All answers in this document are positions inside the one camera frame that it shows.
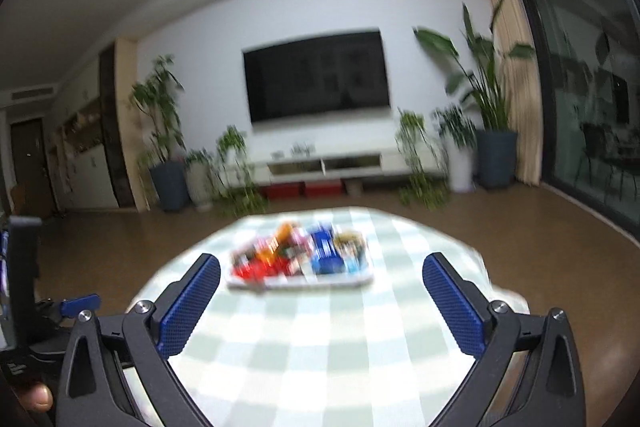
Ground blue panda chip bag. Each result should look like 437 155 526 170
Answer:
332 232 368 275

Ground wall-mounted black television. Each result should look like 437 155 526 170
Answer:
242 28 392 125

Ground white plastic tray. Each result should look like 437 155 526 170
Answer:
226 222 376 292

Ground broad-leaf plant in dark pot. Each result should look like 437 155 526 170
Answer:
412 0 536 190

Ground round table with checked cloth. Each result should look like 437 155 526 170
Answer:
125 206 531 427

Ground glass sliding door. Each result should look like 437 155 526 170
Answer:
515 0 640 248

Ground small plant in pale pot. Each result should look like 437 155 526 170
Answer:
184 148 216 212

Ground white television cabinet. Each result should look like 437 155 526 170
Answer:
220 148 448 188

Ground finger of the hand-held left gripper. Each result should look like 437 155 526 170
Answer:
35 294 101 324

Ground person's left hand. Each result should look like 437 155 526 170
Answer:
15 382 55 413

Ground bushy plant in white pot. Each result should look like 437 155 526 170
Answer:
432 104 478 194

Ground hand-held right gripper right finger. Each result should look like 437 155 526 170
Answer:
422 252 588 427

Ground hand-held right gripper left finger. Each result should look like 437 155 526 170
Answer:
56 253 236 427

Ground hanging leafy vine plant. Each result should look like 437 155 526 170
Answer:
395 107 451 210

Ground tall tree in dark pot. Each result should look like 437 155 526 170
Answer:
129 54 191 212

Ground white wall cabinets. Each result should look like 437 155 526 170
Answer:
47 57 121 212

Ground beige curtain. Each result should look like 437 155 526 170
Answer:
482 0 546 188

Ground tangle of cables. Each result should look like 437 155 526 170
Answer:
270 144 316 158

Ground large orange snack packet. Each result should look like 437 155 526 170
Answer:
272 223 296 253

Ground blue roll cake packet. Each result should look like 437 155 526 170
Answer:
309 224 346 275

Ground trailing vine plant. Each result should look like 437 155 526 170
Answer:
212 125 268 218

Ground red chocolate packet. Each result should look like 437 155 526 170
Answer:
232 257 281 280

